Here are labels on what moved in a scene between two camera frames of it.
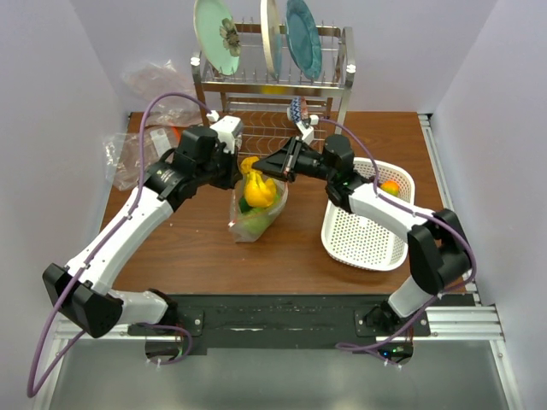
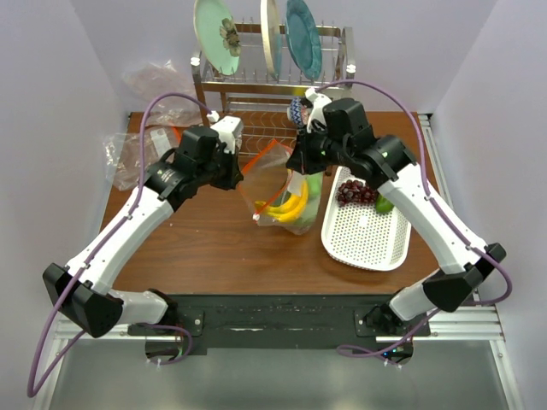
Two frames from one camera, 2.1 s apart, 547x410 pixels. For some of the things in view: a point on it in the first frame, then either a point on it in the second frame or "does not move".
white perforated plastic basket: [361, 241] does not move
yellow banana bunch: [259, 190] to [289, 210]
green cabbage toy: [254, 219] to [304, 221]
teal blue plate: [302, 38] does not move
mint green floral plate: [217, 35] does not move
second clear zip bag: [122, 154] does not move
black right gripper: [283, 163] to [300, 160]
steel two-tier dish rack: [265, 110] does not move
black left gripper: [234, 174] does not move
